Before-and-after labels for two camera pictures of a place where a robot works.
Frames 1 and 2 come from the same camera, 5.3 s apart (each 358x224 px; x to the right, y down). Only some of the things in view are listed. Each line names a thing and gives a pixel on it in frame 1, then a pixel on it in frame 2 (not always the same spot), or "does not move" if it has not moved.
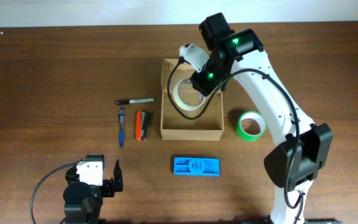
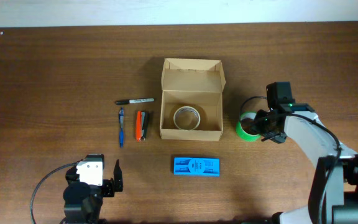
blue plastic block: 196,166 does not move
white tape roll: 185,107 -> 186,118
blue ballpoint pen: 121,117 does not move
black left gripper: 109,185 does not move
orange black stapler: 140,125 does not move
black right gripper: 204,84 -> 272,135
